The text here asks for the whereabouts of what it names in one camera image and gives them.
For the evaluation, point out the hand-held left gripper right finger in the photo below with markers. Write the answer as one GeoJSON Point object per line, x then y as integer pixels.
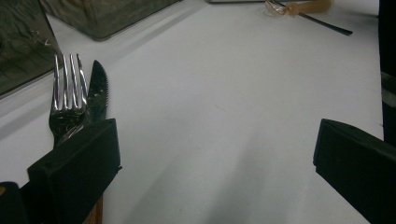
{"type": "Point", "coordinates": [361, 168]}

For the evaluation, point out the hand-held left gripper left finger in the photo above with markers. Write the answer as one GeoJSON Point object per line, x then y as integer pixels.
{"type": "Point", "coordinates": [74, 168]}

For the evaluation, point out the steel fork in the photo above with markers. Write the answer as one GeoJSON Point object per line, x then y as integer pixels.
{"type": "Point", "coordinates": [67, 121]}

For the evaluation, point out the amber plastic spoon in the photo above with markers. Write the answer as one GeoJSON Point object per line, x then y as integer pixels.
{"type": "Point", "coordinates": [311, 6]}

